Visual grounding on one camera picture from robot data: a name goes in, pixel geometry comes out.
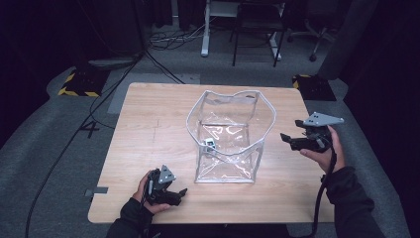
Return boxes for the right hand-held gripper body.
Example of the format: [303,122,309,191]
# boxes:
[294,111,345,154]

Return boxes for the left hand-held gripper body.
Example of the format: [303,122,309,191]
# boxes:
[144,164,177,206]

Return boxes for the person's left hand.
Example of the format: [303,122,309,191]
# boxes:
[132,170,171,215]

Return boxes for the person's right hand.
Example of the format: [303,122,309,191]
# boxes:
[299,124,347,175]

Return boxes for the yellow black striped base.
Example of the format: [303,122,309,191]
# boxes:
[57,66,111,98]
[291,73,338,102]

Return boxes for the small label tag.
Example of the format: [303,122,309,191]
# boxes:
[202,137,216,154]

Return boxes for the clear plastic bag white trim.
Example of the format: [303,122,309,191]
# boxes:
[185,89,277,184]

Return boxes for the grey tape strip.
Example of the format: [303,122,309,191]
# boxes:
[84,185,110,198]

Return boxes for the black tape floor mark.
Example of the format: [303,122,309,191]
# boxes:
[78,120,101,140]

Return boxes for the office swivel chair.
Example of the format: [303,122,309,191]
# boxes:
[286,0,335,63]

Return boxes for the black metal chair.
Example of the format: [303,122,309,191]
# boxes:
[229,1,287,68]

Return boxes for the grey stand foot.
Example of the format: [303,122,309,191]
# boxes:
[87,57,139,69]

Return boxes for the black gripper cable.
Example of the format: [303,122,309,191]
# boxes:
[296,145,339,238]

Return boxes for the long black floor cable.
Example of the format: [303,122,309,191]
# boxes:
[24,49,147,238]

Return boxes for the white desk frame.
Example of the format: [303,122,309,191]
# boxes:
[200,0,285,61]

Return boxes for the bundle of floor cables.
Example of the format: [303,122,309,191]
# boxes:
[148,19,206,52]

